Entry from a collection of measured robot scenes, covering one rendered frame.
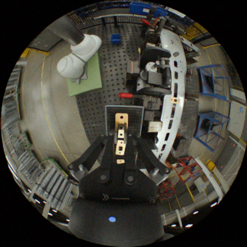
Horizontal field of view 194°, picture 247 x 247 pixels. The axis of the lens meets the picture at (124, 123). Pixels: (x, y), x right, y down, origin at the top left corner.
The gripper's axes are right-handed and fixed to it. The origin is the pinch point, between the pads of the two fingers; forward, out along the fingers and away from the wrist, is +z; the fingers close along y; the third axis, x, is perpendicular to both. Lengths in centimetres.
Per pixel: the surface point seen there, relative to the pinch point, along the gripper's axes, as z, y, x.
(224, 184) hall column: -181, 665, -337
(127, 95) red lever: 9.7, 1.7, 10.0
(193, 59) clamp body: 21, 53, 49
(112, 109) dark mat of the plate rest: 8.2, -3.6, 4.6
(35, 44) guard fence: 39, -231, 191
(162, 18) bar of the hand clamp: 3, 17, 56
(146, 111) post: 14.5, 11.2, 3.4
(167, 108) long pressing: 24.2, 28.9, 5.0
